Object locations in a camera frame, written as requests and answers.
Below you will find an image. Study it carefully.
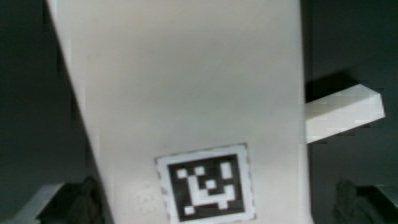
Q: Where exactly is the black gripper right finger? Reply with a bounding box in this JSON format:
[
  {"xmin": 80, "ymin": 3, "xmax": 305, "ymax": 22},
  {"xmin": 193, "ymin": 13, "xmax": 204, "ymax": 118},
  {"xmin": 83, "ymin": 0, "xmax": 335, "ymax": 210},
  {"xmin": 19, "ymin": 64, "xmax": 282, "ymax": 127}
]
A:
[{"xmin": 332, "ymin": 180, "xmax": 398, "ymax": 224}]

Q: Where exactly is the white cabinet top block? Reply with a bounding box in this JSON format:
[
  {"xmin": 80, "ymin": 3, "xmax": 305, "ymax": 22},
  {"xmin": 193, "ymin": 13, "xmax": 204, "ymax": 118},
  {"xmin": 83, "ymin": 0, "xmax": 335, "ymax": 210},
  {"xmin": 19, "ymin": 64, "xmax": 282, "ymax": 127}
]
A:
[{"xmin": 44, "ymin": 0, "xmax": 312, "ymax": 224}]

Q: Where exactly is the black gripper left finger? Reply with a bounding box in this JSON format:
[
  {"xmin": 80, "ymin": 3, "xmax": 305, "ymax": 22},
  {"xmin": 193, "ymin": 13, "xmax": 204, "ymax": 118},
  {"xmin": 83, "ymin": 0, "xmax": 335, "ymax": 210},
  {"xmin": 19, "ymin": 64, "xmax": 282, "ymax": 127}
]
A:
[{"xmin": 10, "ymin": 175, "xmax": 112, "ymax": 224}]

